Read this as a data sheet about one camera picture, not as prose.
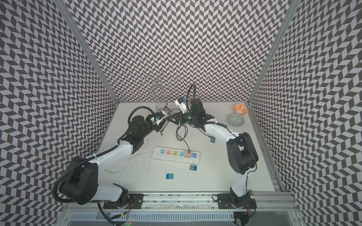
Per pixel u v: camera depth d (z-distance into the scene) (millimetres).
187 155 832
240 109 1085
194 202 741
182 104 761
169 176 806
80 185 417
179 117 737
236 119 1046
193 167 841
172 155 868
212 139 957
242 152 490
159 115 681
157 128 696
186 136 981
